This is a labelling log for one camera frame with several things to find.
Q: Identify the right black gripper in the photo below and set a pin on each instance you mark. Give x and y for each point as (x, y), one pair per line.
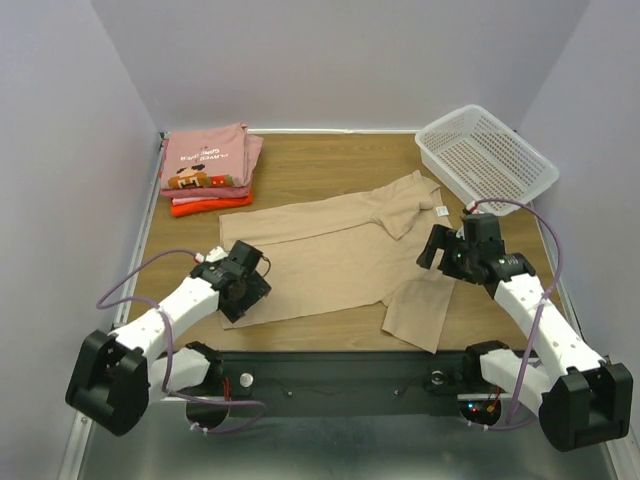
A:
(445, 251)

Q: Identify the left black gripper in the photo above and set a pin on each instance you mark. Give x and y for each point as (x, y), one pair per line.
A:
(257, 289)

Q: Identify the beige t-shirt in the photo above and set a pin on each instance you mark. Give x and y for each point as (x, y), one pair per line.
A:
(350, 251)

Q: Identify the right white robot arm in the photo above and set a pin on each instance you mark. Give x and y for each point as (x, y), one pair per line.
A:
(579, 397)

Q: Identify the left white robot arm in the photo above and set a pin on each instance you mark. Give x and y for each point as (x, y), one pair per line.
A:
(118, 374)

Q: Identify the dark pink folded t-shirt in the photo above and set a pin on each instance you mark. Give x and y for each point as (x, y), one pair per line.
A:
(207, 193)

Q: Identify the orange folded t-shirt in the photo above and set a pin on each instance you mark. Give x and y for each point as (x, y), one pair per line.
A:
(203, 207)

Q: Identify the light pink folded t-shirt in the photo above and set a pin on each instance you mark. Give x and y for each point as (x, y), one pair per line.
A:
(189, 200)

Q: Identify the white plastic basket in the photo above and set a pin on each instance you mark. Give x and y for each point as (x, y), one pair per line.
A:
(478, 157)

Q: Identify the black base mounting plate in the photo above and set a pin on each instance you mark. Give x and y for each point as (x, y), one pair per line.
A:
(306, 384)

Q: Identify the pink printed folded t-shirt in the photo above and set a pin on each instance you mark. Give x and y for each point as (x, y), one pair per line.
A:
(222, 157)

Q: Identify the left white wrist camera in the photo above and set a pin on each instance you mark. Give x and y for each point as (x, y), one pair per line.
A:
(216, 254)

